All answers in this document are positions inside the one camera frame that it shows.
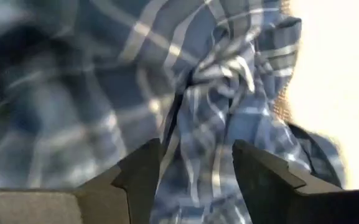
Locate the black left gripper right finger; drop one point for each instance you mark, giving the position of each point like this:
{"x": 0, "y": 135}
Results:
{"x": 291, "y": 205}

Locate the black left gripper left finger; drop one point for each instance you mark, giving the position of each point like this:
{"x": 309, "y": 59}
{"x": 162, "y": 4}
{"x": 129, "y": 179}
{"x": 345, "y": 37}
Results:
{"x": 58, "y": 208}

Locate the blue plaid shirt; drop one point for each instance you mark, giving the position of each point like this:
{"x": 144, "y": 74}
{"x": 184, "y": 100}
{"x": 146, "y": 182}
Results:
{"x": 104, "y": 77}

